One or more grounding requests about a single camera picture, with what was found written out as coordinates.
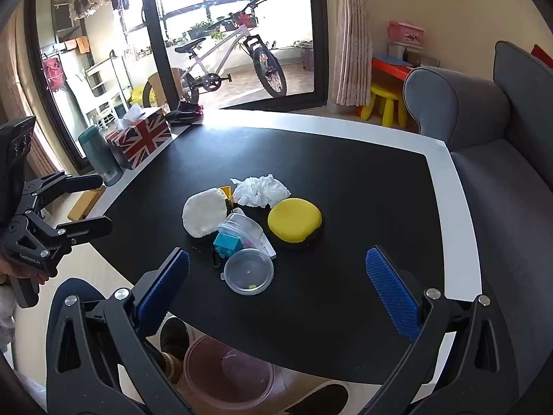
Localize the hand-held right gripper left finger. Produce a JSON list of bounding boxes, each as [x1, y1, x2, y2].
[[45, 247, 191, 415]]

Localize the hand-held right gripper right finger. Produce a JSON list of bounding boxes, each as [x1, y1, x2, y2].
[[365, 246, 519, 415]]

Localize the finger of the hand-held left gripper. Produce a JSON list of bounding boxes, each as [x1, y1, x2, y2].
[[24, 172, 104, 221], [15, 210, 114, 275]]

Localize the teal toy block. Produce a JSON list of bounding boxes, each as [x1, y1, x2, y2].
[[213, 231, 243, 264]]

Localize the white round pouch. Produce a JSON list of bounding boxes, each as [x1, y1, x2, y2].
[[182, 187, 229, 238]]

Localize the clear round plastic lid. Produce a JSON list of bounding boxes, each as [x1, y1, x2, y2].
[[220, 248, 275, 296]]

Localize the clear plastic container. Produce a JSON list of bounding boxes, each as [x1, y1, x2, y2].
[[216, 207, 265, 251]]

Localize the pink translucent bin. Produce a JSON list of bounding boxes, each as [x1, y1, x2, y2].
[[184, 334, 276, 411]]

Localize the white stick device orange label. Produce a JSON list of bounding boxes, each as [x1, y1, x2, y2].
[[258, 233, 278, 261]]

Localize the person's left forearm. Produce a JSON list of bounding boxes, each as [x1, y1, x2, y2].
[[0, 285, 18, 349]]

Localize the person's left hand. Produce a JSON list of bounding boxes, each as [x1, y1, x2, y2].
[[0, 256, 49, 287]]

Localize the wooden box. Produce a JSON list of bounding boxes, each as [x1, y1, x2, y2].
[[68, 188, 104, 221]]

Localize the green thermos bottle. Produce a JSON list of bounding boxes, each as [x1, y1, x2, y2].
[[78, 124, 124, 187]]

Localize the dark shoe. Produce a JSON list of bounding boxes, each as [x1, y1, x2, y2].
[[160, 316, 191, 383]]

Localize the person's leg in blue pants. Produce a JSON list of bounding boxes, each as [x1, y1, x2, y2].
[[47, 277, 114, 312]]

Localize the flag print tissue box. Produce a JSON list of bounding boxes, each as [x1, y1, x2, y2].
[[105, 104, 174, 170]]

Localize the black table mat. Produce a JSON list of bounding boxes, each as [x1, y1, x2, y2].
[[86, 126, 446, 385]]

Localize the red hanging bag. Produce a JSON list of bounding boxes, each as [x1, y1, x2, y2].
[[42, 57, 66, 91]]

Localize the white shelf rack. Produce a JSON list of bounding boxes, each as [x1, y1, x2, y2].
[[84, 49, 132, 130]]

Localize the black red-trimmed pouch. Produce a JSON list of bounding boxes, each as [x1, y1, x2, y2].
[[165, 100, 205, 127]]

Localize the yellow round zip case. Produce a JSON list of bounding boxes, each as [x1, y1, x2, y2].
[[267, 197, 322, 245]]

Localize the crumpled white tissue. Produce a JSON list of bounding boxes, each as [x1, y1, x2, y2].
[[230, 174, 292, 209]]

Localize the grey sofa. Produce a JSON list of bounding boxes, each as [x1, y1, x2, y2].
[[404, 41, 553, 398]]

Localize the silver bicycle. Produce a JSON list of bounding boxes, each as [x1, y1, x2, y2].
[[142, 0, 288, 107]]

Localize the potted plants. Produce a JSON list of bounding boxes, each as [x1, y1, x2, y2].
[[175, 19, 227, 46]]

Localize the yellow plastic stool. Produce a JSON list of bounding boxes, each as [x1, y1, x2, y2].
[[360, 82, 409, 129]]

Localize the red children's table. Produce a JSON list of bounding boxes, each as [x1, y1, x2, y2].
[[372, 54, 418, 109]]

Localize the purple balcony bin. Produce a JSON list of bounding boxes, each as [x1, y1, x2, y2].
[[297, 41, 316, 71]]

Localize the pink patterned curtain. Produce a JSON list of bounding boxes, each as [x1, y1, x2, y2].
[[332, 0, 373, 107]]

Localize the pink plastic basket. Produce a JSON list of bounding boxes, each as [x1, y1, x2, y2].
[[387, 20, 425, 48]]

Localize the red pillow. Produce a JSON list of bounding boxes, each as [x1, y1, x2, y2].
[[531, 44, 553, 68]]

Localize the black door frame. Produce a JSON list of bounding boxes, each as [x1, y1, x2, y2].
[[24, 0, 331, 171]]

